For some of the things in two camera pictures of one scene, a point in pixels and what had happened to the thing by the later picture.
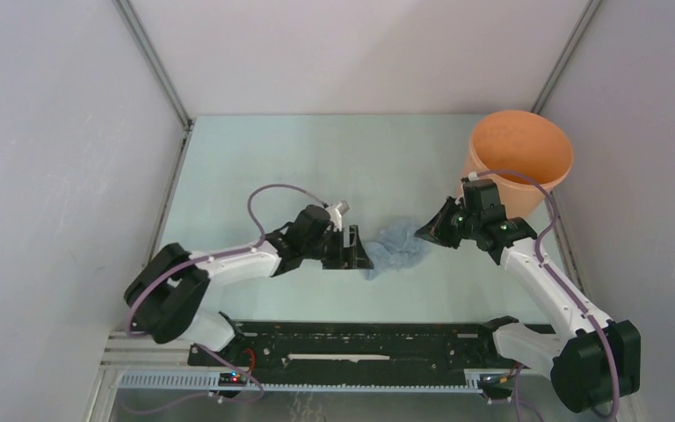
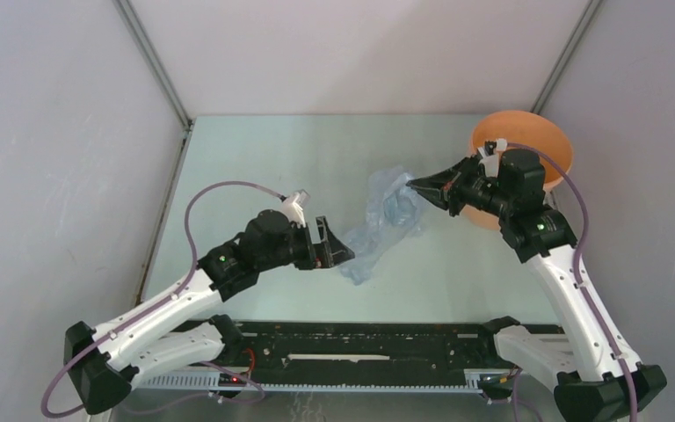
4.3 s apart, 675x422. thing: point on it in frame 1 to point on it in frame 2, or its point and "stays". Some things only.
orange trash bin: [524, 141] stays
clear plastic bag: [395, 249] to [394, 210]
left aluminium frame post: [159, 62] stays
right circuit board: [496, 381] stays
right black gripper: [435, 231] to [456, 175]
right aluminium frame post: [564, 59] stays
